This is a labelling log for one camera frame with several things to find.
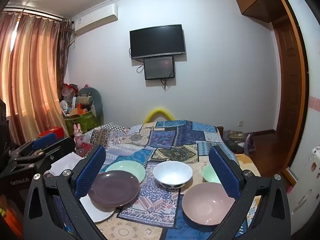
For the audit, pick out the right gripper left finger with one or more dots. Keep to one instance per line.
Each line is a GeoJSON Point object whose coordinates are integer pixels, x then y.
{"type": "Point", "coordinates": [53, 209]}

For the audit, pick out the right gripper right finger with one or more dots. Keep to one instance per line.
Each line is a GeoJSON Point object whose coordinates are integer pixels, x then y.
{"type": "Point", "coordinates": [272, 217]}

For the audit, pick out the white plate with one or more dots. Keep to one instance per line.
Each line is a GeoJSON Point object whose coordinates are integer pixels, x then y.
{"type": "Point", "coordinates": [97, 215]}

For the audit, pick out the pink bowl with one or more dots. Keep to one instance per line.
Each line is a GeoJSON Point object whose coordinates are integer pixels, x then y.
{"type": "Point", "coordinates": [206, 203]}

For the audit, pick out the purple plate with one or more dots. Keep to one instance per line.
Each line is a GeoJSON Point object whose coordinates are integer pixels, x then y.
{"type": "Point", "coordinates": [114, 189]}

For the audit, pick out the mint green bowl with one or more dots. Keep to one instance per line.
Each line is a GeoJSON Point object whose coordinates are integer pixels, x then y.
{"type": "Point", "coordinates": [210, 175]}

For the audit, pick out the mint green plate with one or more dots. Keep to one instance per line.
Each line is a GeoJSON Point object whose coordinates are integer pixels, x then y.
{"type": "Point", "coordinates": [132, 167]}

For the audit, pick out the white patterned bowl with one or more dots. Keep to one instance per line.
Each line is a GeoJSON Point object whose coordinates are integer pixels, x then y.
{"type": "Point", "coordinates": [172, 174]}

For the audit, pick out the white folded paper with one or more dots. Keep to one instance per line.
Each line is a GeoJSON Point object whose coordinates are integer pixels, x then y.
{"type": "Point", "coordinates": [67, 162]}

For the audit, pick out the red box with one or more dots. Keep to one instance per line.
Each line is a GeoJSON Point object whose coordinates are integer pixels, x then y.
{"type": "Point", "coordinates": [58, 131]}

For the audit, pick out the white sticker suitcase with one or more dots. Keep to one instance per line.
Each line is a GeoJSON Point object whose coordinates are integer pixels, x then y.
{"type": "Point", "coordinates": [304, 196]}

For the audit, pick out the pink bunny toy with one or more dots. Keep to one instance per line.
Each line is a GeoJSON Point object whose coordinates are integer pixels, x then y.
{"type": "Point", "coordinates": [78, 135]}

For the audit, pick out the green cardboard box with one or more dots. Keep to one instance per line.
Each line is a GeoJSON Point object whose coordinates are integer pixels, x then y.
{"type": "Point", "coordinates": [87, 122]}

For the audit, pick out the bag on floor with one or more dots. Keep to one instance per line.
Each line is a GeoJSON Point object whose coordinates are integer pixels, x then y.
{"type": "Point", "coordinates": [239, 142]}

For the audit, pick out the grey plush toy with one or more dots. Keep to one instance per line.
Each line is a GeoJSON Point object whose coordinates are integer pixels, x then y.
{"type": "Point", "coordinates": [89, 97]}

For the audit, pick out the patchwork patterned tablecloth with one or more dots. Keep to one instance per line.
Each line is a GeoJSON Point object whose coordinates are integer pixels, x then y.
{"type": "Point", "coordinates": [157, 213]}

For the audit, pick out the orange pink curtain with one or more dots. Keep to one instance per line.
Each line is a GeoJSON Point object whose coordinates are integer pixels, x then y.
{"type": "Point", "coordinates": [31, 55]}

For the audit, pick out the wooden door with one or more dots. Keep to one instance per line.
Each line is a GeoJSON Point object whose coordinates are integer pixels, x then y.
{"type": "Point", "coordinates": [294, 78]}

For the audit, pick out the white air conditioner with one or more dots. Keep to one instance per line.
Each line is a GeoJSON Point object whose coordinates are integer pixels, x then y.
{"type": "Point", "coordinates": [95, 19]}

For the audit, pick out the wooden upper cabinet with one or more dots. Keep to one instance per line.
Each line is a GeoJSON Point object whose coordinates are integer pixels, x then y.
{"type": "Point", "coordinates": [263, 10]}

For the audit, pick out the small black wall monitor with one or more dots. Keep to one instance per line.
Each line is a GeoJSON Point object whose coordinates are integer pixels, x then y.
{"type": "Point", "coordinates": [156, 68]}

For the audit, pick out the wall mounted black television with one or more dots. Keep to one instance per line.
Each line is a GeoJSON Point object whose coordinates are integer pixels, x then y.
{"type": "Point", "coordinates": [157, 41]}

